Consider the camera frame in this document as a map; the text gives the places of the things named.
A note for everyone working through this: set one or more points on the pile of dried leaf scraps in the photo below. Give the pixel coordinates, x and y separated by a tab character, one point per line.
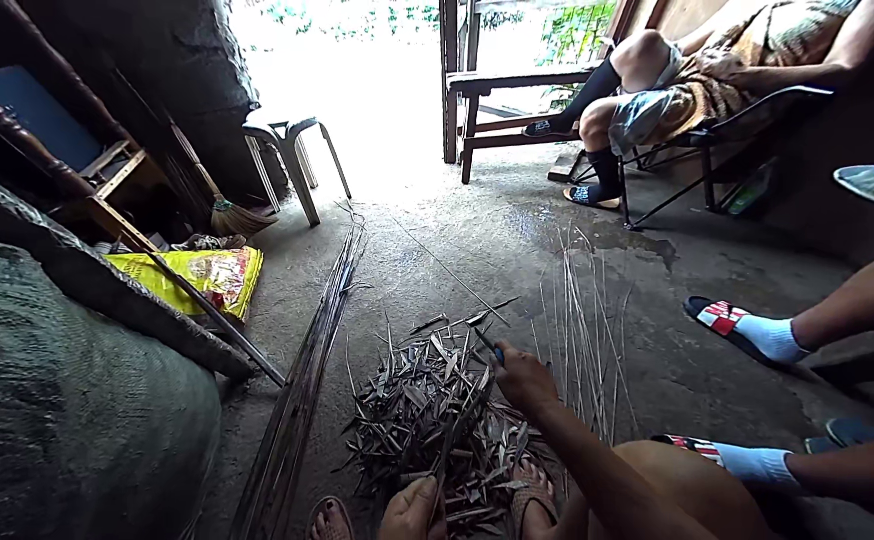
414	405

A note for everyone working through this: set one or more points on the pair of worn shoes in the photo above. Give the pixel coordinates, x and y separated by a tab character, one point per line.
210	241

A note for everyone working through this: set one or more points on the person's left fingers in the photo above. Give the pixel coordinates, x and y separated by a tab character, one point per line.
423	492

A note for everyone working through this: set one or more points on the black patterned slipper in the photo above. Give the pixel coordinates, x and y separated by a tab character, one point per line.
538	128
590	196

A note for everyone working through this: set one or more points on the blue-grey flat board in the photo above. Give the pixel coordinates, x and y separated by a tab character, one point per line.
37	112

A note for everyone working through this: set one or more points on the wooden shelf frame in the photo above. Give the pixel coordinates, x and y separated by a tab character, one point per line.
46	159

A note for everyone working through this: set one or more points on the yellow printed sack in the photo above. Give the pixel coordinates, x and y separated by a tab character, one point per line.
196	279

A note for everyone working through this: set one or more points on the woven brown sandal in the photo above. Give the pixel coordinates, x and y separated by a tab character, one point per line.
345	520
533	497

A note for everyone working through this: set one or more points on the wooden bench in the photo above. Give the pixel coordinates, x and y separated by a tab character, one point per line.
512	79

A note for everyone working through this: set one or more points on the person's right forearm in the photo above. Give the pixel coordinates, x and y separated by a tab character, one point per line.
608	474

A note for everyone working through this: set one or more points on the person's left hand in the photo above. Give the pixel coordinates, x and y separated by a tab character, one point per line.
407	513

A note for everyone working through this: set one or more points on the white sock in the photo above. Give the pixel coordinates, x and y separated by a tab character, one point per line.
759	466
773	337

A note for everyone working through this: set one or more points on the thin metal rod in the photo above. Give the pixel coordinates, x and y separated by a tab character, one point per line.
211	315

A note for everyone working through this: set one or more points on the person's right hand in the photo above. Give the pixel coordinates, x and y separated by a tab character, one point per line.
528	381

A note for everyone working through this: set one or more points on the single long thin stick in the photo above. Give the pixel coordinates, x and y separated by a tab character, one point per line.
448	268

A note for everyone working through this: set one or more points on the red and white slide slipper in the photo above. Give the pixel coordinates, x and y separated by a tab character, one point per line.
692	445
718	319

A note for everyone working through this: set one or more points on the person's right fingers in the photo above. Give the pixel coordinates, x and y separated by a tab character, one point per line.
505	360

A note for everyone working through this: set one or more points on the long dried leaf strip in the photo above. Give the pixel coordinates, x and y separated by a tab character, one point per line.
446	456

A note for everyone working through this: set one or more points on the person's legs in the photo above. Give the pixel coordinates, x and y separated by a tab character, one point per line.
681	480

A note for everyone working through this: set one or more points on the bundle of thin pale sticks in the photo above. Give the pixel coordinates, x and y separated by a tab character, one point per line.
584	330

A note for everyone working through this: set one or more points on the bundle of long dark leaves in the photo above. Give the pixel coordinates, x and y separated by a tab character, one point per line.
298	420

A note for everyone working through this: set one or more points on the dark blue slipper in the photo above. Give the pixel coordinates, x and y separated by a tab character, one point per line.
849	433

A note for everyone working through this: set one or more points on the soft straw broom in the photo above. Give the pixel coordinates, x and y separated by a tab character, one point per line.
234	216

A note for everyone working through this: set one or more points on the large green woven sack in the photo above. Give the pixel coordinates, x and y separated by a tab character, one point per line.
84	397

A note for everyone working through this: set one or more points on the black folding chair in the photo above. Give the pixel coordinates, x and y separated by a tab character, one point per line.
707	161

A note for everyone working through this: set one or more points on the metal-legged stool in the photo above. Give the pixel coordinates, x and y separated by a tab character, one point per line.
290	150

